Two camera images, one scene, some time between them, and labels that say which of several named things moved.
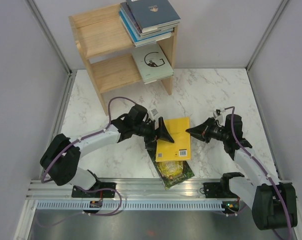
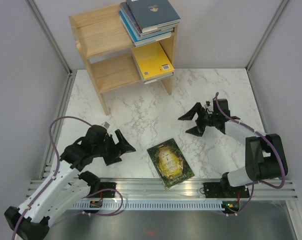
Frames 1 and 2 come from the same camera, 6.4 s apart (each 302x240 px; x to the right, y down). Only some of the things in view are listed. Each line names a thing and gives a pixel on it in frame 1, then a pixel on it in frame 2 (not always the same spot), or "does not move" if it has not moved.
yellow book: [180, 149] → [152, 61]
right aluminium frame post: [282, 6] does not move
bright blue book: [144, 41] does not move
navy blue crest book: [151, 14] does not move
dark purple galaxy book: [135, 24] does not move
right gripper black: [202, 131] → [199, 130]
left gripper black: [161, 133] → [123, 145]
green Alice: [171, 173] does not move
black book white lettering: [146, 82] does not move
